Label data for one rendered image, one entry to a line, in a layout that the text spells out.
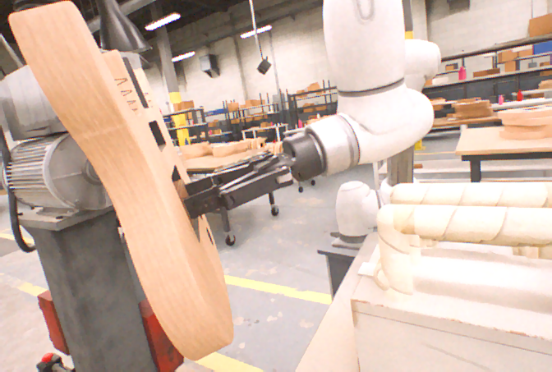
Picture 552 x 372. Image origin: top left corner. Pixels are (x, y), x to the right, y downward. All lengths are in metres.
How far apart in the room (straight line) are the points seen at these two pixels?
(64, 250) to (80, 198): 0.23
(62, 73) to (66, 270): 1.00
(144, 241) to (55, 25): 0.19
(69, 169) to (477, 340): 0.97
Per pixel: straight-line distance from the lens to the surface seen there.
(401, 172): 1.23
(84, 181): 1.04
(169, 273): 0.31
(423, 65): 1.04
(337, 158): 0.45
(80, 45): 0.29
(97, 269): 1.27
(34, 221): 1.24
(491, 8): 11.72
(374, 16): 0.44
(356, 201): 1.29
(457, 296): 0.41
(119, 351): 1.42
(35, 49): 0.29
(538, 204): 0.42
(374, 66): 0.45
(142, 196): 0.31
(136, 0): 8.04
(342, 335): 0.61
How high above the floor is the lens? 1.33
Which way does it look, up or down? 10 degrees down
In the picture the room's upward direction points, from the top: 9 degrees counter-clockwise
